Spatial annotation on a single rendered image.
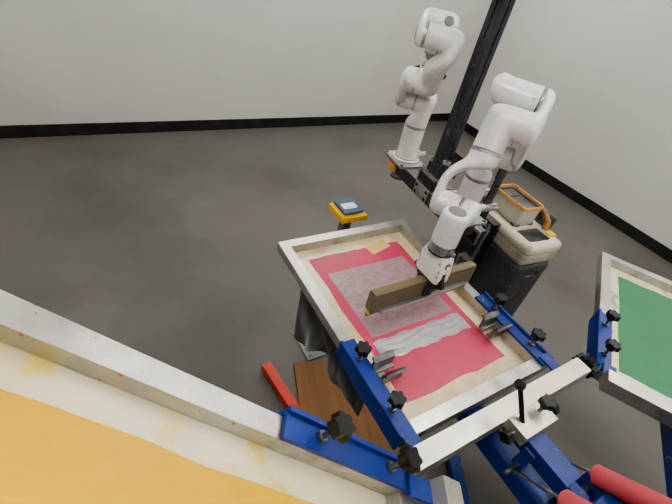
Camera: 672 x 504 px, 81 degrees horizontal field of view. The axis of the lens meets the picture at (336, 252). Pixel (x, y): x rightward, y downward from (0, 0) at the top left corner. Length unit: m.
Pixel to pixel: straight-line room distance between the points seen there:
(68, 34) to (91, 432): 3.84
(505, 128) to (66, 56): 3.71
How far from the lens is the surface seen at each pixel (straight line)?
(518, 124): 1.16
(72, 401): 0.59
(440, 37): 1.60
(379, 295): 1.12
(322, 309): 1.24
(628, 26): 5.17
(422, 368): 1.24
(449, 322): 1.39
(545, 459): 1.15
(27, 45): 4.26
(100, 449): 0.58
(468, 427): 1.09
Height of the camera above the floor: 1.90
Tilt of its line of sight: 39 degrees down
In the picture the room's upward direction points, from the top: 13 degrees clockwise
